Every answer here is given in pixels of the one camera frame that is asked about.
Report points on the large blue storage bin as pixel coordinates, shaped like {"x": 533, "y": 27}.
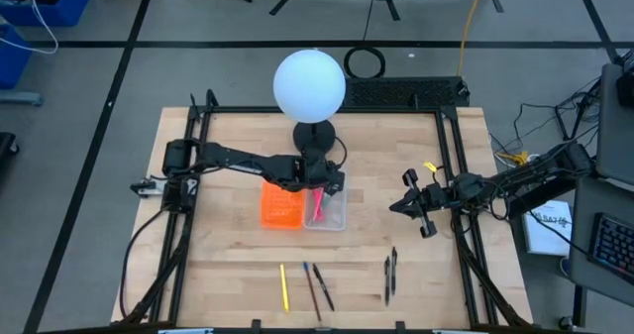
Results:
{"x": 64, "y": 7}

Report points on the yellow power plug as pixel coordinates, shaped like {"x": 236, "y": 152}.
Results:
{"x": 515, "y": 156}

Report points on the clear plastic supply box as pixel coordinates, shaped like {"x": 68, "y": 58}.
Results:
{"x": 334, "y": 212}

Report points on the yellow highlighter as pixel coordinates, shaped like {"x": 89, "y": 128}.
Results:
{"x": 284, "y": 287}

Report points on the white globe table lamp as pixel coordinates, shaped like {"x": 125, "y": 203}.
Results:
{"x": 309, "y": 86}

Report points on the pink highlighter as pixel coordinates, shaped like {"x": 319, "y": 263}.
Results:
{"x": 320, "y": 196}

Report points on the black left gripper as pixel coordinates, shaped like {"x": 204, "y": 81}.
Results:
{"x": 322, "y": 170}

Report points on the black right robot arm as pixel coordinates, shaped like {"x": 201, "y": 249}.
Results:
{"x": 535, "y": 178}

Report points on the brown pencil with blue cap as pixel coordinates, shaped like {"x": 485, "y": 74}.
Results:
{"x": 312, "y": 292}

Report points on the black backlit keyboard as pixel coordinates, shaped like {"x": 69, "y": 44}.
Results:
{"x": 614, "y": 245}

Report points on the grey side desk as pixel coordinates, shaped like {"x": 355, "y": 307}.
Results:
{"x": 614, "y": 126}

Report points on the black perforated computer case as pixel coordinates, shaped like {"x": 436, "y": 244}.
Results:
{"x": 403, "y": 92}

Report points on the white paper booklet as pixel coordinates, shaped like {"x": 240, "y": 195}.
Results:
{"x": 547, "y": 235}

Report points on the black metal table frame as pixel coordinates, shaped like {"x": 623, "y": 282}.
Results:
{"x": 238, "y": 109}

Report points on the black desk device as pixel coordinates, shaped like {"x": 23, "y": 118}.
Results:
{"x": 626, "y": 83}

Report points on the grey metal rail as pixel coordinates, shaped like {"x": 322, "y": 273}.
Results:
{"x": 20, "y": 97}

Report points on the black pen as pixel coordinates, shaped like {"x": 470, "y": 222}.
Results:
{"x": 323, "y": 287}
{"x": 393, "y": 270}
{"x": 387, "y": 280}

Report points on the grey desk with keyboard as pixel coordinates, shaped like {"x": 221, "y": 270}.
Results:
{"x": 584, "y": 200}

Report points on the black floor object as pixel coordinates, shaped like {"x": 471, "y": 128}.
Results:
{"x": 7, "y": 145}

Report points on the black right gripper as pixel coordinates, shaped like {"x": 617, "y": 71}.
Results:
{"x": 431, "y": 197}

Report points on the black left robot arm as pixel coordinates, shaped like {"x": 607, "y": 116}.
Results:
{"x": 238, "y": 158}

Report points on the orange perforated box lid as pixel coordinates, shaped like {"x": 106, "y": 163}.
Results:
{"x": 282, "y": 207}

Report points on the black tripod stand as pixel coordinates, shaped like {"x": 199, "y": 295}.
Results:
{"x": 564, "y": 121}

